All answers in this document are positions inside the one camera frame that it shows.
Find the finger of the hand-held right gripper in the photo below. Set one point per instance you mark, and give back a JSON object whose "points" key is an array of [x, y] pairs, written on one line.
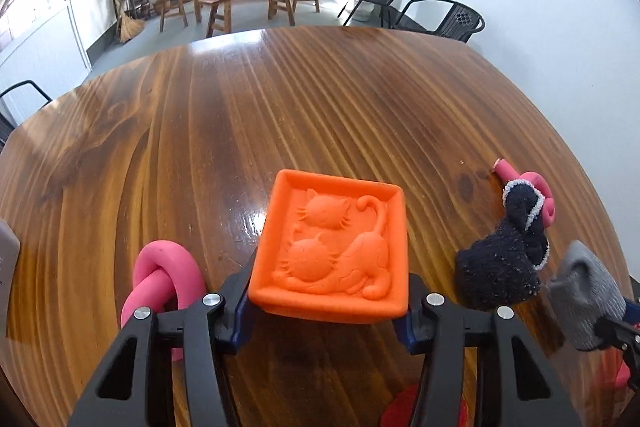
{"points": [[622, 333]]}

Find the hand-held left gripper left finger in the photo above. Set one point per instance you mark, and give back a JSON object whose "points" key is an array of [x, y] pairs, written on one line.
{"points": [[225, 312]]}

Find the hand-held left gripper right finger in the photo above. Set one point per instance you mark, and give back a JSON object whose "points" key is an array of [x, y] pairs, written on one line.
{"points": [[417, 322]]}

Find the grey sock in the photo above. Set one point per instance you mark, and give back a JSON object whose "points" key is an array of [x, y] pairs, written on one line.
{"points": [[582, 297]]}

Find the knotted pink foam curler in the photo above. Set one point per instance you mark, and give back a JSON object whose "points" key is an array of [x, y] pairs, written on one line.
{"points": [[160, 267]]}

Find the red fuzzy ball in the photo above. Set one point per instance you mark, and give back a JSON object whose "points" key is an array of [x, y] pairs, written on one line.
{"points": [[400, 407]]}

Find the black sock with white trim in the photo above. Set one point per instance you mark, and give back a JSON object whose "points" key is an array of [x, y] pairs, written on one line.
{"points": [[495, 267]]}

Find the orange embossed toy cube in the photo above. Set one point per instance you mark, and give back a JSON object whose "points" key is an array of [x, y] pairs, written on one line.
{"points": [[330, 247]]}

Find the small grey-brown box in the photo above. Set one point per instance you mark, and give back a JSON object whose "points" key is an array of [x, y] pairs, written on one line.
{"points": [[7, 267]]}

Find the straw broom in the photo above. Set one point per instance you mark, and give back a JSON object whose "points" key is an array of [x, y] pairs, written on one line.
{"points": [[131, 29]]}

